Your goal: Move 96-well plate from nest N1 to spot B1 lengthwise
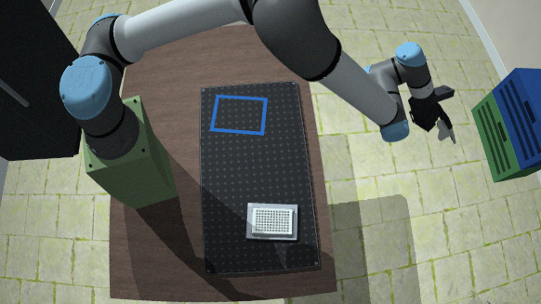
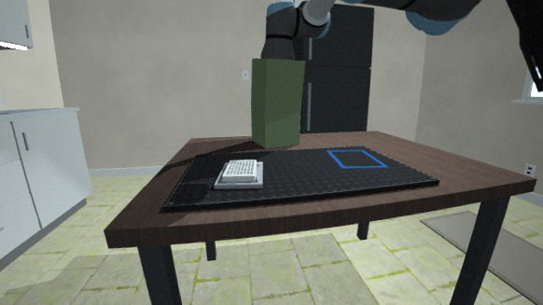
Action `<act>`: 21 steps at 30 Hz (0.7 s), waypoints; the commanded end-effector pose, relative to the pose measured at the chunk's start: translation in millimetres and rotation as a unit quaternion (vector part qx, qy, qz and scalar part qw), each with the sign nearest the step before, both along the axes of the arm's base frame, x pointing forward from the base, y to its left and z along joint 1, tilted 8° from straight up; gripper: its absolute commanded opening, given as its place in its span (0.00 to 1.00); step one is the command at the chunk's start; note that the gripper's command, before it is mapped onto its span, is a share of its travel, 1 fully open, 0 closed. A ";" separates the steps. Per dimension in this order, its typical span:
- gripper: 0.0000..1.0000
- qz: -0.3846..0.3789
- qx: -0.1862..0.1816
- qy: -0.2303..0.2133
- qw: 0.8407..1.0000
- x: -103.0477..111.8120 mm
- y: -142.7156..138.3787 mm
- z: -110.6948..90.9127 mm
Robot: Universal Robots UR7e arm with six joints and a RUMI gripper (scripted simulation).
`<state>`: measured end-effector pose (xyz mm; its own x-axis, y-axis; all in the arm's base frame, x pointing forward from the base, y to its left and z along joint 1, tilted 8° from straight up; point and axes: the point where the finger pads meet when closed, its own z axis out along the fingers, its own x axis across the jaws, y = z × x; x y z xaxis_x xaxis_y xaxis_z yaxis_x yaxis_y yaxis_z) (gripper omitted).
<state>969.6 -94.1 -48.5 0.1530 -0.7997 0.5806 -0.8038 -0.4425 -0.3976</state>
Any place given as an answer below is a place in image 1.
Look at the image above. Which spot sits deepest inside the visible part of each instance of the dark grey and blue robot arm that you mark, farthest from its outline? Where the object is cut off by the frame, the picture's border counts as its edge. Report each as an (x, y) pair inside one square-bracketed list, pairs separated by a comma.
[(294, 31)]

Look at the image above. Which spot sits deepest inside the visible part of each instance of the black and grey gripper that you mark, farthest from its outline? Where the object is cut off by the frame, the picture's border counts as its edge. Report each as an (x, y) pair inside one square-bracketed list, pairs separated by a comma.
[(427, 114)]

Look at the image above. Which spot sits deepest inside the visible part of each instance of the blue tape outline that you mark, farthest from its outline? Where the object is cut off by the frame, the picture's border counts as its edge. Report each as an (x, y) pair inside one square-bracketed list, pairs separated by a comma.
[(239, 131)]

